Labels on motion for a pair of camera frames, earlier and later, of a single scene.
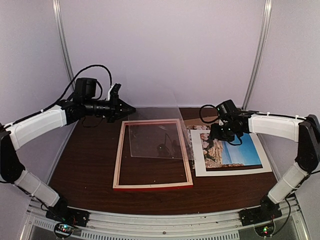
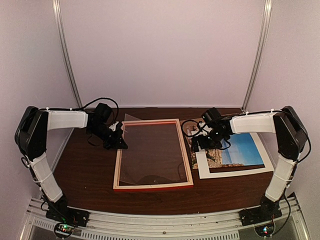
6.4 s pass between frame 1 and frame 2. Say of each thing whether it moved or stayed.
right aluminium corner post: stayed
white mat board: moved
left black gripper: moved
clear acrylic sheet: moved
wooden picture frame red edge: stayed
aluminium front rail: stayed
